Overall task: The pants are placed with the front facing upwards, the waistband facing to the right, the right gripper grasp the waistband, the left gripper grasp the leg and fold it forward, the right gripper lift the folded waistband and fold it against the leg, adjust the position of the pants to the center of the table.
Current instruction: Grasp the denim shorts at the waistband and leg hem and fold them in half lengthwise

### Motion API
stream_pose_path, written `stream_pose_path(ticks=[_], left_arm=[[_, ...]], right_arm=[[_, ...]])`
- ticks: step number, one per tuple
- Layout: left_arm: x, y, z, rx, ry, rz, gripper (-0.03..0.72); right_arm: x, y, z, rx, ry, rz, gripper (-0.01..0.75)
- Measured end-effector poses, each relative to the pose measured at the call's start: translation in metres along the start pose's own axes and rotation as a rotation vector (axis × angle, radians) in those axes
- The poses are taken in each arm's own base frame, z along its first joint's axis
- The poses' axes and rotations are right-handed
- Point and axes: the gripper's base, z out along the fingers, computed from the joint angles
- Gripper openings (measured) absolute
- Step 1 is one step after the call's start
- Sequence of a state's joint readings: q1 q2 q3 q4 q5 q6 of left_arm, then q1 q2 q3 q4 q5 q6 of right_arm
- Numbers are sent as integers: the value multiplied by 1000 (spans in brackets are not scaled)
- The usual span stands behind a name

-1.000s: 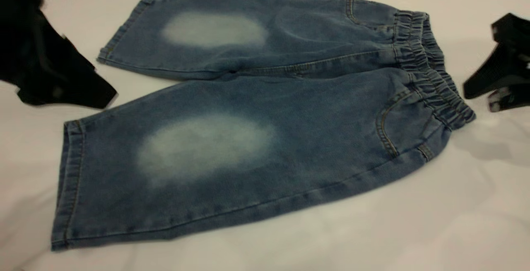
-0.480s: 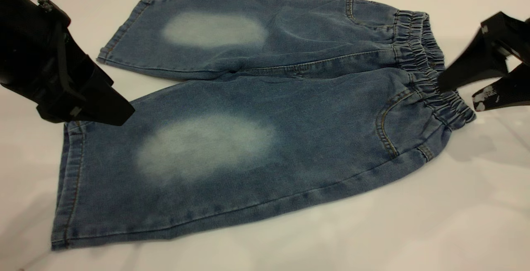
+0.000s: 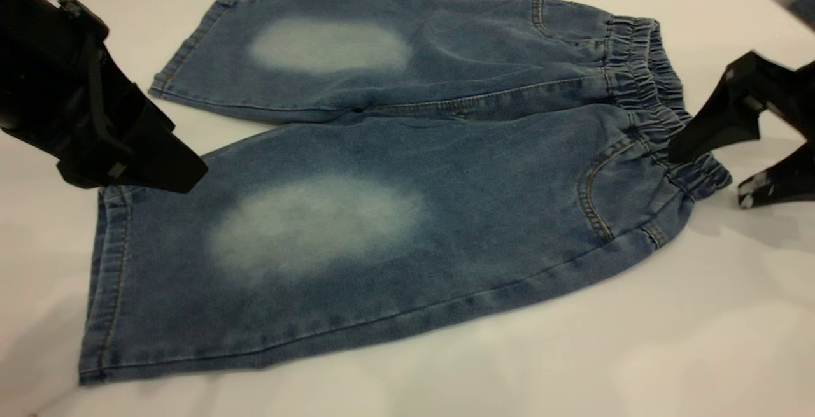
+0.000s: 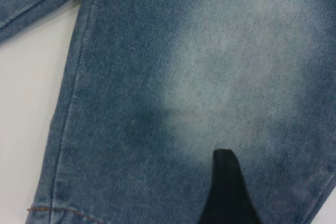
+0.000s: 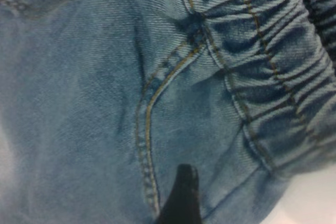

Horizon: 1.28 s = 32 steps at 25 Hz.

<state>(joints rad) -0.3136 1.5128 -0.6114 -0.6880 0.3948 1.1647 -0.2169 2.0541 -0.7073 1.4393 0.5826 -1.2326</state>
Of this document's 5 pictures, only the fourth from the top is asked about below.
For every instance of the blue denim pants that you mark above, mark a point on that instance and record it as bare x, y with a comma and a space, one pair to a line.
157, 77

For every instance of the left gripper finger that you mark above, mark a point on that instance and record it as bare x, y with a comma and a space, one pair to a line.
231, 195

